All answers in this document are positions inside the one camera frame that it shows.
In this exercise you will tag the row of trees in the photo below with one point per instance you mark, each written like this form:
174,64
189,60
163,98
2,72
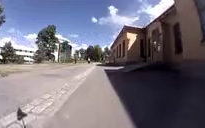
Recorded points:
95,53

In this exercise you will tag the person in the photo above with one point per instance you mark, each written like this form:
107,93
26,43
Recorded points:
88,60

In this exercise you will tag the grey asphalt pavement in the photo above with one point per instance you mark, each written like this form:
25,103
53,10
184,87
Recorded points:
90,106

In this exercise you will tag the large green tree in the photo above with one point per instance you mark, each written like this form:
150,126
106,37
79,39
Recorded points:
46,40

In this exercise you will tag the grey stone paved strip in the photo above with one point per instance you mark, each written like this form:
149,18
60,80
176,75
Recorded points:
43,105

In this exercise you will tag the long white building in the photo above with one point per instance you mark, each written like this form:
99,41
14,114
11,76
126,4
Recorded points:
23,51

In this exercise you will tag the grey asphalt road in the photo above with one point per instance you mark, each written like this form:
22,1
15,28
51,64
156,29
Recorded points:
20,86

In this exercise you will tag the small green tree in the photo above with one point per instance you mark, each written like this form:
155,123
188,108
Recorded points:
8,53

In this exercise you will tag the robot's own part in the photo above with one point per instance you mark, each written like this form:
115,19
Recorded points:
21,115

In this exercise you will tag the dry grass area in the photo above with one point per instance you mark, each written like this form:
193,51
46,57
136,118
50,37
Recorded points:
3,70

